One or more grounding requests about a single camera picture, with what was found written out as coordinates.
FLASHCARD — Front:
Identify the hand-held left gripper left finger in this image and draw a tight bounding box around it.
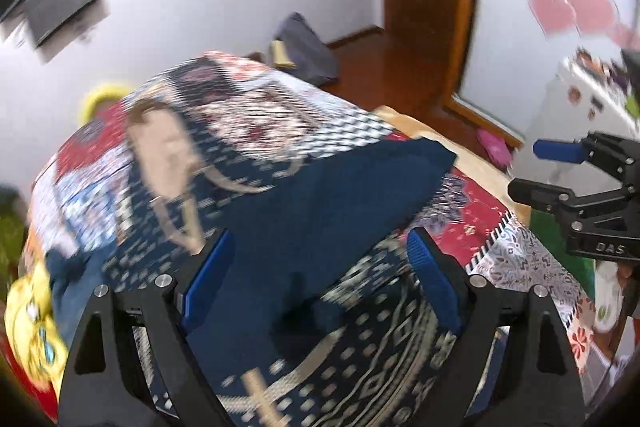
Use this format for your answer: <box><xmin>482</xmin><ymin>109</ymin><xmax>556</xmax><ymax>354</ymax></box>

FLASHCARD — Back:
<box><xmin>57</xmin><ymin>228</ymin><xmax>236</xmax><ymax>427</ymax></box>

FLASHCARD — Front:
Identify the patchwork bedspread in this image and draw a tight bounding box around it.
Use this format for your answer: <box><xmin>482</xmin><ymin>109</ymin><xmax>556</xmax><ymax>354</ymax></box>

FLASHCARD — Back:
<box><xmin>20</xmin><ymin>51</ymin><xmax>596</xmax><ymax>427</ymax></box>

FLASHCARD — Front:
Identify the red cloth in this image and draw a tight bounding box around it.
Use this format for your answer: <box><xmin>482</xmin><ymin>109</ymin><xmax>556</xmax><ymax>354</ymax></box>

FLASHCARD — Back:
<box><xmin>0</xmin><ymin>334</ymin><xmax>60</xmax><ymax>410</ymax></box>

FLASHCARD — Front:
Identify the green patterned cloth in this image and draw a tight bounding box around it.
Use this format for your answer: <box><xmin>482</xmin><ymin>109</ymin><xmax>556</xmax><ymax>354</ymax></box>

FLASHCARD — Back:
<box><xmin>0</xmin><ymin>186</ymin><xmax>32</xmax><ymax>279</ymax></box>

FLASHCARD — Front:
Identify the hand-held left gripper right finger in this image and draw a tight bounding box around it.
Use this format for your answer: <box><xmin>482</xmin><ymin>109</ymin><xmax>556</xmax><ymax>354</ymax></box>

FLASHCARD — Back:
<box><xmin>406</xmin><ymin>227</ymin><xmax>586</xmax><ymax>427</ymax></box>

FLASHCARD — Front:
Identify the yellow cartoon print cloth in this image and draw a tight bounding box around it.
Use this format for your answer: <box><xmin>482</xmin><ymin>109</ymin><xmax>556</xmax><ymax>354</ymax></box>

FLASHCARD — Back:
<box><xmin>4</xmin><ymin>252</ymin><xmax>69</xmax><ymax>389</ymax></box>

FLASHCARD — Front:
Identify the navy patterned garment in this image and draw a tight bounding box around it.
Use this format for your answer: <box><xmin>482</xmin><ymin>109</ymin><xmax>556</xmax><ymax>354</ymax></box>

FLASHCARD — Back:
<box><xmin>47</xmin><ymin>97</ymin><xmax>471</xmax><ymax>427</ymax></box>

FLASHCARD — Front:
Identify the grey bag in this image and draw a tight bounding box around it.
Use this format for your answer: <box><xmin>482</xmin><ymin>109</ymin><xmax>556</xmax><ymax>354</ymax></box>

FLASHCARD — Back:
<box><xmin>272</xmin><ymin>12</ymin><xmax>342</xmax><ymax>86</ymax></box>

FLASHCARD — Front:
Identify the yellow soft toy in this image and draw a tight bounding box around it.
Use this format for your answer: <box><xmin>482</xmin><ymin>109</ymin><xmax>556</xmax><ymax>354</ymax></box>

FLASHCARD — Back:
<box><xmin>81</xmin><ymin>81</ymin><xmax>137</xmax><ymax>126</ymax></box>

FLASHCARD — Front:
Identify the white cabinet with stickers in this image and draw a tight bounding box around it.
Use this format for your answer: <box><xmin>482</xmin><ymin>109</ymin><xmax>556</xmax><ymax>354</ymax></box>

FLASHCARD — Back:
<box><xmin>520</xmin><ymin>49</ymin><xmax>640</xmax><ymax>188</ymax></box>

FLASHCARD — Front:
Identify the pink wall decoration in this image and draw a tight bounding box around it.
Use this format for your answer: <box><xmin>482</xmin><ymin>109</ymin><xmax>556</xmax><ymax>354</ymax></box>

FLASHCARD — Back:
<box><xmin>482</xmin><ymin>0</ymin><xmax>640</xmax><ymax>48</ymax></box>

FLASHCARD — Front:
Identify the pink slipper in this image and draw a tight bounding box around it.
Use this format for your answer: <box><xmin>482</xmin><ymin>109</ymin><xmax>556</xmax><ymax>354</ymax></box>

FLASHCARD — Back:
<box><xmin>475</xmin><ymin>127</ymin><xmax>514</xmax><ymax>166</ymax></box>

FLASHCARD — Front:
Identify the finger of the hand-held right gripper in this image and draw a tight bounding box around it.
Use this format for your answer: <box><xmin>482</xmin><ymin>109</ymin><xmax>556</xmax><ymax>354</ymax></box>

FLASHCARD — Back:
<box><xmin>507</xmin><ymin>178</ymin><xmax>583</xmax><ymax>215</ymax></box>
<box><xmin>533</xmin><ymin>132</ymin><xmax>640</xmax><ymax>188</ymax></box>

